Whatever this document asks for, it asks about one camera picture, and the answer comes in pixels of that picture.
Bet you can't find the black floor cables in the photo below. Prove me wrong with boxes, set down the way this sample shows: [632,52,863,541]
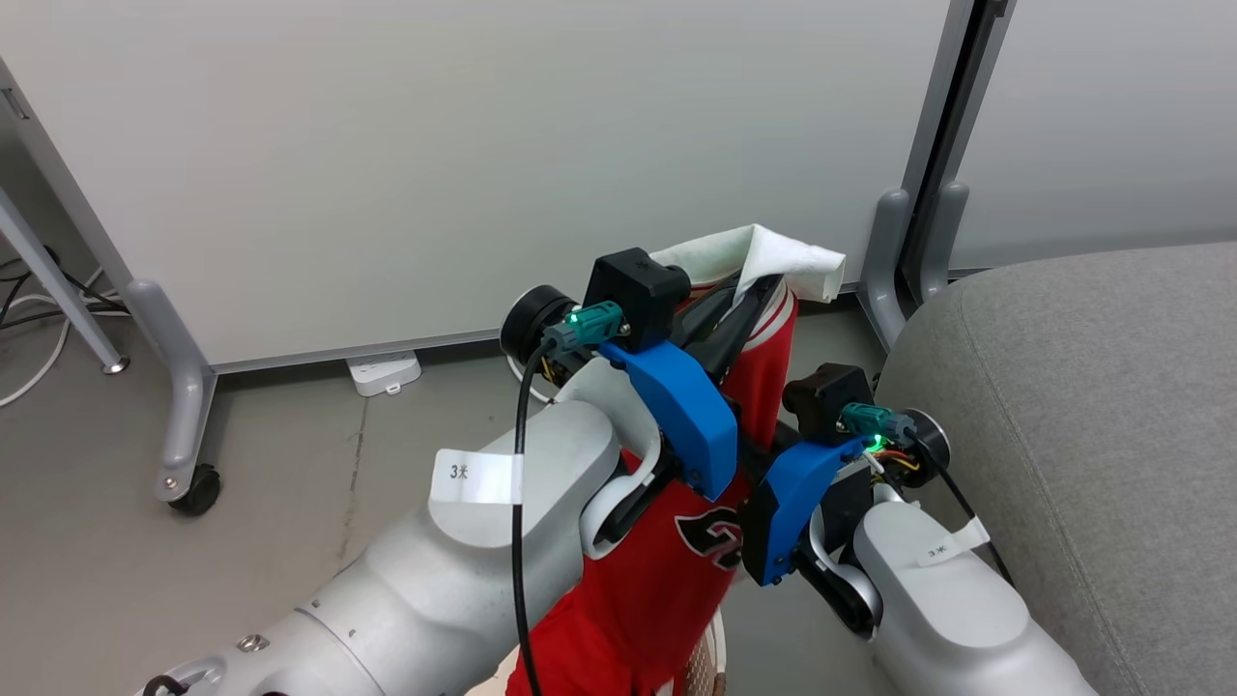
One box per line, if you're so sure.
[0,246,129,332]

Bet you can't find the teal camera connector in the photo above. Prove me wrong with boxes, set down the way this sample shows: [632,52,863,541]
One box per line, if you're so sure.
[543,302,627,353]
[839,404,915,451]

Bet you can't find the teal right camera connector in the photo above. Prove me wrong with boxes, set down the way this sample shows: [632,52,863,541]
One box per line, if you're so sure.
[839,404,915,451]

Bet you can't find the grey metal table leg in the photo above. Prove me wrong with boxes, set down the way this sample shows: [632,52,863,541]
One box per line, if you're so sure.
[0,188,131,376]

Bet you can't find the large white cable tag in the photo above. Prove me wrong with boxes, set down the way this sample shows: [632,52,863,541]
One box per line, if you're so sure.
[429,448,524,506]

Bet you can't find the red basketball jersey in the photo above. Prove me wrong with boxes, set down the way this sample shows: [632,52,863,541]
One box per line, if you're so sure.
[504,224,848,696]

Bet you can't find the white power strip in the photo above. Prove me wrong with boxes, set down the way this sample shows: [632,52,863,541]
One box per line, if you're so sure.
[346,351,423,398]

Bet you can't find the narrow white partition panel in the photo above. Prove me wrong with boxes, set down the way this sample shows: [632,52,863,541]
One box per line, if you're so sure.
[952,0,1237,271]

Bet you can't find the teal left camera connector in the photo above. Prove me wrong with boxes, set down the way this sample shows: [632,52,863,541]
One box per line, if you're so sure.
[543,302,627,353]

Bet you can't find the long white floor cable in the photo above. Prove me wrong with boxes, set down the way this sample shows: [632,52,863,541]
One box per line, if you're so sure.
[0,269,129,408]

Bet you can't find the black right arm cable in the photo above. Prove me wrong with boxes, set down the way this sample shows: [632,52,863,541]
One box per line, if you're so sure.
[926,452,1016,587]

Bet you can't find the grey partition foot with caster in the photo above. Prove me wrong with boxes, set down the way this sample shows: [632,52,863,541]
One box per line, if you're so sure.
[124,279,218,504]

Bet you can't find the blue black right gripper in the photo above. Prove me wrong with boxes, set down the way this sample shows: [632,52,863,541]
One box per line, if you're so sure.
[742,435,877,588]

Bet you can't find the black caster wheel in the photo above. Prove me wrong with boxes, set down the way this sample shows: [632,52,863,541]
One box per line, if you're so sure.
[169,464,222,516]

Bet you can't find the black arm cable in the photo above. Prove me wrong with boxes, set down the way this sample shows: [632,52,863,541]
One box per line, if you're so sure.
[926,452,1016,587]
[510,329,563,696]

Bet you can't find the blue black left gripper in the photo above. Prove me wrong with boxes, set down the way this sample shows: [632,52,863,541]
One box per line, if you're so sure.
[599,275,786,502]

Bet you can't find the cream laundry basket brown rim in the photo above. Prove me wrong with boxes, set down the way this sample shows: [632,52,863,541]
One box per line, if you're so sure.
[667,609,728,696]

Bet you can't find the grey fabric sofa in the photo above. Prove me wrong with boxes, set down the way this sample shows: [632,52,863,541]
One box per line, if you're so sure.
[875,242,1237,696]

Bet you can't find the wide white partition panel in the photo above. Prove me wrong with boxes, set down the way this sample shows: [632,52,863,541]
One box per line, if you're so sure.
[0,0,977,374]

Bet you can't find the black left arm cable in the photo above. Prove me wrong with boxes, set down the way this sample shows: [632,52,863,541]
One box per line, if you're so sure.
[510,329,563,696]

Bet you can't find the small white cable tag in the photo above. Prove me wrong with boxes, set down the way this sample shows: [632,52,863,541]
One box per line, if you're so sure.
[916,517,992,567]

